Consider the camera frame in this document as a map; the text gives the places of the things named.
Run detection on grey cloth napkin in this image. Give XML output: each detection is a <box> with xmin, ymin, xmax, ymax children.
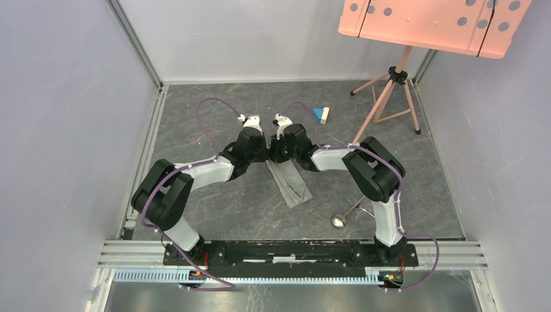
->
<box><xmin>265</xmin><ymin>160</ymin><xmax>313</xmax><ymax>209</ymax></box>

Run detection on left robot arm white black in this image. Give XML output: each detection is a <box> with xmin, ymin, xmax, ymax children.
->
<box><xmin>131</xmin><ymin>126</ymin><xmax>267</xmax><ymax>265</ymax></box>

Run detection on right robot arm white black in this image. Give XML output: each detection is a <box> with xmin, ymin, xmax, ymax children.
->
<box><xmin>268</xmin><ymin>120</ymin><xmax>407</xmax><ymax>265</ymax></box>

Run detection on blue and white block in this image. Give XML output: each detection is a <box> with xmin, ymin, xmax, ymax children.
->
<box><xmin>313</xmin><ymin>107</ymin><xmax>330</xmax><ymax>125</ymax></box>

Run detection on silver fork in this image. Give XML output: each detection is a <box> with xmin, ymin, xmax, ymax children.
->
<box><xmin>344</xmin><ymin>192</ymin><xmax>375</xmax><ymax>218</ymax></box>

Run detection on silver spoon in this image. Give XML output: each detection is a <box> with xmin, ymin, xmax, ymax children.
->
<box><xmin>330</xmin><ymin>213</ymin><xmax>347</xmax><ymax>229</ymax></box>

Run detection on pink music stand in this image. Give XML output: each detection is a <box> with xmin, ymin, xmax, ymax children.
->
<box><xmin>338</xmin><ymin>0</ymin><xmax>533</xmax><ymax>144</ymax></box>

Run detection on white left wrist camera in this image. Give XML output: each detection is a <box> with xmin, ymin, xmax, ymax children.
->
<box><xmin>238</xmin><ymin>114</ymin><xmax>263</xmax><ymax>132</ymax></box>

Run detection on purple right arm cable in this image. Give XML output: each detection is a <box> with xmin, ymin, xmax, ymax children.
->
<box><xmin>277</xmin><ymin>101</ymin><xmax>441</xmax><ymax>293</ymax></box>

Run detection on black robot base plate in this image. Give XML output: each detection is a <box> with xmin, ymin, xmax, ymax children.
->
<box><xmin>188</xmin><ymin>239</ymin><xmax>419</xmax><ymax>278</ymax></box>

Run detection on white slotted cable duct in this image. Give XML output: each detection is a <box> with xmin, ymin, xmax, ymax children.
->
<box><xmin>113</xmin><ymin>268</ymin><xmax>383</xmax><ymax>286</ymax></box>

